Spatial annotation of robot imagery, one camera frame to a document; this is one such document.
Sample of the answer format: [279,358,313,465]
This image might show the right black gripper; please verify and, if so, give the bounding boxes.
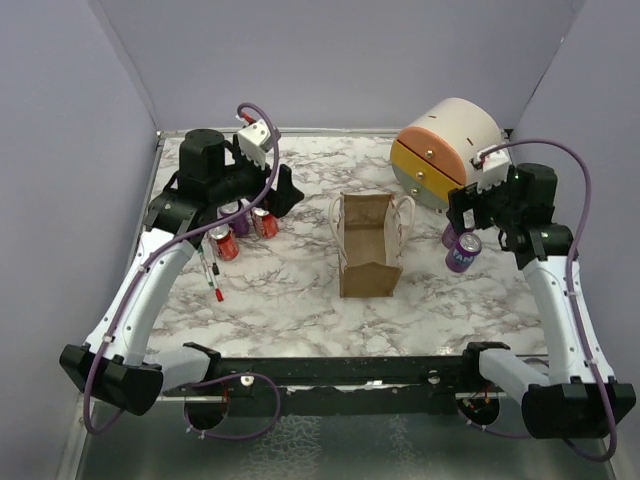
[447,167,522,234]

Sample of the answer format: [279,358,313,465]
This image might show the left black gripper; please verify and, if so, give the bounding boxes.
[210,135,304,217]

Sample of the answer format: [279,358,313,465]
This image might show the purple fanta can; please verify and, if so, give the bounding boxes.
[445,232,482,273]
[441,223,458,249]

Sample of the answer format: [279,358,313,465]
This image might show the purple Fanta can front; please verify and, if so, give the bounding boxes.
[445,232,482,273]

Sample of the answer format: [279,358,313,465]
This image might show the brown canvas tote bag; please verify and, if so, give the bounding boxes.
[328,193,416,299]

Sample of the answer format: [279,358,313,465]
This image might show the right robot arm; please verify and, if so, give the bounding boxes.
[447,160,636,439]

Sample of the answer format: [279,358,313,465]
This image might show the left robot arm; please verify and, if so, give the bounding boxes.
[60,121,304,415]

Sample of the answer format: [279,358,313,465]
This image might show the red cola can rear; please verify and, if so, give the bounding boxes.
[251,207,279,239]

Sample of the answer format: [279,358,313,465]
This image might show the red cola can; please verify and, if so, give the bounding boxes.
[208,224,239,261]
[251,207,279,239]

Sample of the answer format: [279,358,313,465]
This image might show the purple can by cola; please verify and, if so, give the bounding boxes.
[218,200,250,238]

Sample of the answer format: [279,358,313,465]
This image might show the round drawer cabinet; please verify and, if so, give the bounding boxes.
[390,98,504,211]

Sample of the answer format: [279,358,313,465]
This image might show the red cola can front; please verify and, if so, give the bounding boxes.
[208,224,239,261]

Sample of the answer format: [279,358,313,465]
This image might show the green capped marker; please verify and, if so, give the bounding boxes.
[197,245,215,290]

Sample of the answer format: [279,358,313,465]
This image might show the red capped marker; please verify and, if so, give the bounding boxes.
[206,266,224,302]

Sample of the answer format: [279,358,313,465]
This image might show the metal front plate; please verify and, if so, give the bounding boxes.
[57,400,617,479]

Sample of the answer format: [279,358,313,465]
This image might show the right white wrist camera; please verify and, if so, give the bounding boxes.
[469,148,512,193]

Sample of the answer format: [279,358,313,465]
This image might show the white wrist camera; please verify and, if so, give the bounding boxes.
[236,119,272,170]
[469,148,512,193]

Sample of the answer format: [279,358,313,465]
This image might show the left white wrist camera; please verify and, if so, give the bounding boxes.
[236,119,272,170]

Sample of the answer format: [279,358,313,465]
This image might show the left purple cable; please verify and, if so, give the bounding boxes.
[82,102,281,435]

